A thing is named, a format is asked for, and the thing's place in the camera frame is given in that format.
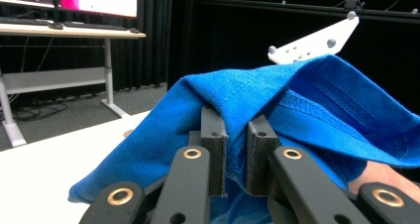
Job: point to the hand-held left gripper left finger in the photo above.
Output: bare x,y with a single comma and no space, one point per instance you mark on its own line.
216,161

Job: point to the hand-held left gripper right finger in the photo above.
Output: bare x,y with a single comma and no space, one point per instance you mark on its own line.
259,164

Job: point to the blue printed t-shirt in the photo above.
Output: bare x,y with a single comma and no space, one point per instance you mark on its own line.
165,141

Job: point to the black curtain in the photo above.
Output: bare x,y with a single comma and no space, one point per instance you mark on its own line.
155,35

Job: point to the white metal stand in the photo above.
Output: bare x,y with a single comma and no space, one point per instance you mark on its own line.
56,78

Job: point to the black keyboard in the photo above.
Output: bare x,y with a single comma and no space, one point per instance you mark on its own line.
23,21
92,25

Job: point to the black overhead rail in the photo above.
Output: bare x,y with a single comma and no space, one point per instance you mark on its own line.
297,7

